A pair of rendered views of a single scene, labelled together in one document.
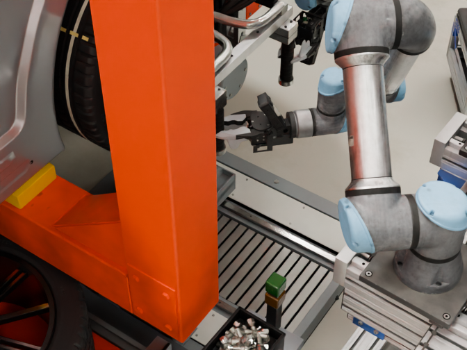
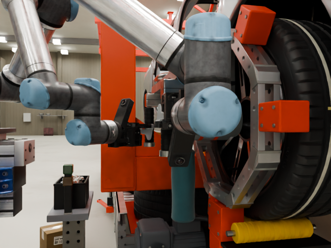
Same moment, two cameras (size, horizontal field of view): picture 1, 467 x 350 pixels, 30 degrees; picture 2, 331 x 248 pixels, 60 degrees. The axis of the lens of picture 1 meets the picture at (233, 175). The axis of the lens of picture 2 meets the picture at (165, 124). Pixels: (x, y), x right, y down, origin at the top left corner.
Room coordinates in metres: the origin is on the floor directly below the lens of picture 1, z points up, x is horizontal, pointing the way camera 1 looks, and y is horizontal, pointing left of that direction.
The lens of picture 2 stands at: (2.45, -0.69, 0.83)
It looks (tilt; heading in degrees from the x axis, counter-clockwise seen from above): 0 degrees down; 134
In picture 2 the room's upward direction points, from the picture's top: straight up
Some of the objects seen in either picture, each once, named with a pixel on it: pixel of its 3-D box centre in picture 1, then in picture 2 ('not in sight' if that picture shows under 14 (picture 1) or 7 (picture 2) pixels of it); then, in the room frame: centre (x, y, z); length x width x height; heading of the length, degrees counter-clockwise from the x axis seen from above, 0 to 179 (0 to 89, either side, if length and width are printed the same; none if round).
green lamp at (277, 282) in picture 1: (275, 284); (68, 169); (1.28, -0.10, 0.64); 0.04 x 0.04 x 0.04; 56
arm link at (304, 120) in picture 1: (300, 123); (107, 132); (1.68, -0.18, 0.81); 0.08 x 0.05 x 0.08; 10
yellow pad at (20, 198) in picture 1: (18, 176); not in sight; (1.59, 0.57, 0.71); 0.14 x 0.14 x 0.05; 56
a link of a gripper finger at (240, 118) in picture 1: (229, 126); (148, 132); (1.67, 0.01, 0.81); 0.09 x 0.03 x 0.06; 92
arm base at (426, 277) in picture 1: (431, 253); not in sight; (1.20, -0.43, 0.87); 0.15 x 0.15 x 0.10
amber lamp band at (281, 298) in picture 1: (274, 296); (68, 180); (1.28, -0.10, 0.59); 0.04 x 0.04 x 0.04; 56
